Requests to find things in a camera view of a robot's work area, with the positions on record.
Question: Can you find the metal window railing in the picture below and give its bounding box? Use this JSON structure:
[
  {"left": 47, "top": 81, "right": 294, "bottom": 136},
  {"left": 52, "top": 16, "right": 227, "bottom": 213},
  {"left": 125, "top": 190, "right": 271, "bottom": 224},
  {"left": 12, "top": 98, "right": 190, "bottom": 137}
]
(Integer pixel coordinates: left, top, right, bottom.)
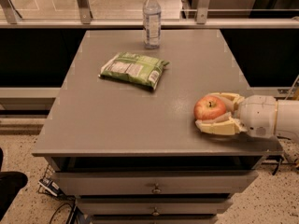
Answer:
[{"left": 0, "top": 0, "right": 299, "bottom": 29}]

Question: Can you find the black chair edge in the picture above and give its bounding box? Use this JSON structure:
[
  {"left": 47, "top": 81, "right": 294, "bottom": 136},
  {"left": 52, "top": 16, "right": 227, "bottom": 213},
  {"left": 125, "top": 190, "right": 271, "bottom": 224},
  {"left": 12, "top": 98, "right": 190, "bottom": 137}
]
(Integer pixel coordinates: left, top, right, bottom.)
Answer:
[{"left": 0, "top": 147, "right": 29, "bottom": 221}]

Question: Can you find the clear blue plastic water bottle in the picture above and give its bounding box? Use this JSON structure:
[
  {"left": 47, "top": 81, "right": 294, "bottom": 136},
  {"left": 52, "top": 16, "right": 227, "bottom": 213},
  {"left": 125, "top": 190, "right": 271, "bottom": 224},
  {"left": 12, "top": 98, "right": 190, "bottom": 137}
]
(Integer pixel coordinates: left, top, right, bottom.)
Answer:
[{"left": 143, "top": 0, "right": 162, "bottom": 49}]

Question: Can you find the grey drawer cabinet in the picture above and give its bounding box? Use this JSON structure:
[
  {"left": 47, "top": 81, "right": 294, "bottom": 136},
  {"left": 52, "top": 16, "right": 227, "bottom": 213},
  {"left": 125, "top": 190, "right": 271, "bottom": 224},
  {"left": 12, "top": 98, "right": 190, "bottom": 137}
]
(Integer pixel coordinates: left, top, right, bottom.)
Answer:
[{"left": 34, "top": 30, "right": 282, "bottom": 224}]

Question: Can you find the green chip bag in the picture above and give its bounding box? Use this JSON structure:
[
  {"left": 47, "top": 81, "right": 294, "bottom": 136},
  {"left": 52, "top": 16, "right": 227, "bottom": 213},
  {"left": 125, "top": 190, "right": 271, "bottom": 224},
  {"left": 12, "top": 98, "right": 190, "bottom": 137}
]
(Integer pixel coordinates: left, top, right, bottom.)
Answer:
[{"left": 99, "top": 52, "right": 169, "bottom": 90}]

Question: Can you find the red apple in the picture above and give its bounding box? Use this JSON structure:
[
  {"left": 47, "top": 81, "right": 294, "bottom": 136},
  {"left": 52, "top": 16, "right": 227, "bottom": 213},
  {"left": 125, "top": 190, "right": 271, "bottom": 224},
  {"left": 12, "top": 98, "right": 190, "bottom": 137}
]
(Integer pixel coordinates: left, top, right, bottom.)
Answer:
[{"left": 193, "top": 95, "right": 226, "bottom": 120}]

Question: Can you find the drawer with knob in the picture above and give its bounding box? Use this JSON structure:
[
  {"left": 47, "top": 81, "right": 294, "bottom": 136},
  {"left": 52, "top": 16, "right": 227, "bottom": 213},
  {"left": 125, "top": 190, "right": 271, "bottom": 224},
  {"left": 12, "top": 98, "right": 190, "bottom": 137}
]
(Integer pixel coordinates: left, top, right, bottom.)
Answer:
[
  {"left": 52, "top": 171, "right": 258, "bottom": 196},
  {"left": 77, "top": 198, "right": 232, "bottom": 216}
]

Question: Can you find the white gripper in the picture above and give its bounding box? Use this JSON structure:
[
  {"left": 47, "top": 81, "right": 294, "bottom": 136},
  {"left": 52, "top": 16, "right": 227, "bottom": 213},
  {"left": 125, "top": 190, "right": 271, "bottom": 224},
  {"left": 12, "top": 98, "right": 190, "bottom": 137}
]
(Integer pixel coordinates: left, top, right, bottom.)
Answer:
[{"left": 195, "top": 92, "right": 278, "bottom": 138}]

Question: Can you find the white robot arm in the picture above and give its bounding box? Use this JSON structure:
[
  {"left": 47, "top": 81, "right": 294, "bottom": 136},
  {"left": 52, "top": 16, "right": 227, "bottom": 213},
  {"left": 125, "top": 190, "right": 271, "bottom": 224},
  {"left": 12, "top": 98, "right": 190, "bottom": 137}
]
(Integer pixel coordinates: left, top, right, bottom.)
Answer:
[{"left": 193, "top": 92, "right": 299, "bottom": 140}]

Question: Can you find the black floor cable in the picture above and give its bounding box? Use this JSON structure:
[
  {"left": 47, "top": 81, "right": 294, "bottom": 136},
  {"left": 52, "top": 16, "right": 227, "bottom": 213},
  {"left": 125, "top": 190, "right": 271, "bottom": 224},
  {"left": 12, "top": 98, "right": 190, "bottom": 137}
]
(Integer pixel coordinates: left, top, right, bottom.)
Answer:
[{"left": 49, "top": 202, "right": 78, "bottom": 224}]

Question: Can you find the power strip on floor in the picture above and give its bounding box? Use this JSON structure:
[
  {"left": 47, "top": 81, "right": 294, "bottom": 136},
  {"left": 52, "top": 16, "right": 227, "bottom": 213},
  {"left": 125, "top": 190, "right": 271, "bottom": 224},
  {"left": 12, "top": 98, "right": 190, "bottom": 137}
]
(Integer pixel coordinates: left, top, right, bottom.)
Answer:
[{"left": 38, "top": 177, "right": 60, "bottom": 197}]

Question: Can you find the top drawer with knob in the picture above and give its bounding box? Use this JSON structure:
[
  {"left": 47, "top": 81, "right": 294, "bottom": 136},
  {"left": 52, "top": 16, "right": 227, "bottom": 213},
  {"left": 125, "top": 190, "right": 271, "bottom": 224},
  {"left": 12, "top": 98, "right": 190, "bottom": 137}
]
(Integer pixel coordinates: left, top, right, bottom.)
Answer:
[{"left": 52, "top": 171, "right": 258, "bottom": 196}]

